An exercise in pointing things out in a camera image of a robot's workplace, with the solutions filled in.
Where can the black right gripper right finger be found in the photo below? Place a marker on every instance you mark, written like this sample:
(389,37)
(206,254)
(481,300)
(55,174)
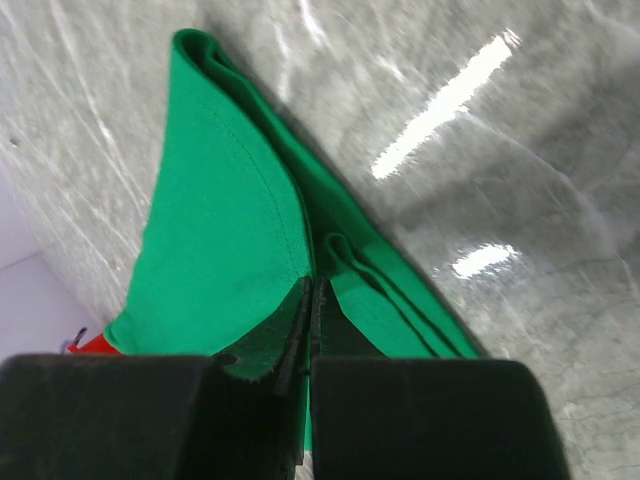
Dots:
(375,417)

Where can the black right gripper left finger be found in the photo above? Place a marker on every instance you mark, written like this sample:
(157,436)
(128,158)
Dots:
(238,414)

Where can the green t-shirt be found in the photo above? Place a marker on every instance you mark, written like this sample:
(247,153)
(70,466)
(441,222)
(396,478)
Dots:
(241,211)

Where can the red plastic tray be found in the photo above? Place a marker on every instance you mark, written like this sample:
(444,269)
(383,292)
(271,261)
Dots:
(98,345)

